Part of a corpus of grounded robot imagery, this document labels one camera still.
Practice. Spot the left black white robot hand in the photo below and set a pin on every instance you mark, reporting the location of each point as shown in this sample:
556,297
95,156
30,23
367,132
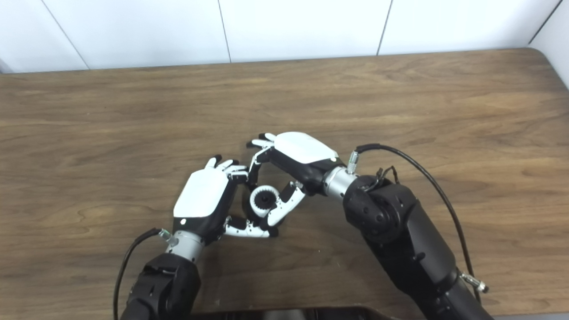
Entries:
202,195

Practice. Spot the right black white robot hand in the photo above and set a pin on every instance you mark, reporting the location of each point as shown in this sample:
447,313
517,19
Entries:
304,149

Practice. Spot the round black part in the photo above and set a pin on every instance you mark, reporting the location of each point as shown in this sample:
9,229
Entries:
265,201

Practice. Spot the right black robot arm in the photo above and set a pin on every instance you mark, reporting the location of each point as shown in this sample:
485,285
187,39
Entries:
400,231

